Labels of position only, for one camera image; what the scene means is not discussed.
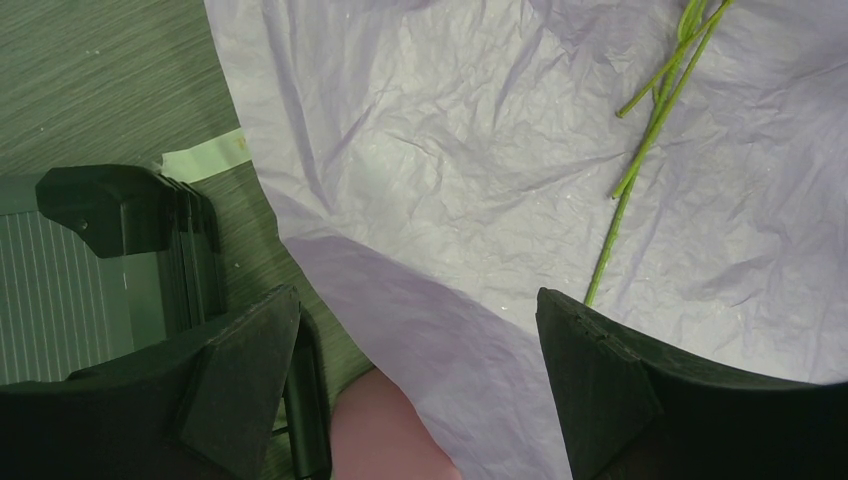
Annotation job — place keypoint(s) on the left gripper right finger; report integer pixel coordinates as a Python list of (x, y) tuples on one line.
[(633, 407)]

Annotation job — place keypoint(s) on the purple wrapping paper sheet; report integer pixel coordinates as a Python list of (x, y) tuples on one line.
[(433, 164)]

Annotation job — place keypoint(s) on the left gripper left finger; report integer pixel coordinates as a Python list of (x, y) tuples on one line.
[(200, 405)]

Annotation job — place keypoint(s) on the black hard case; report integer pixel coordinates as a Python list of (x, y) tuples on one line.
[(98, 262)]

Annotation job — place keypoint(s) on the pink flower bouquet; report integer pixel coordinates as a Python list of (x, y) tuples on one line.
[(694, 31)]

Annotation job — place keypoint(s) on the beige ribbon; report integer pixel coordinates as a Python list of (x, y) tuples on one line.
[(207, 159)]

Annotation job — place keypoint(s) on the pink toy toaster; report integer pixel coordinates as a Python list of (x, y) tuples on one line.
[(376, 434)]

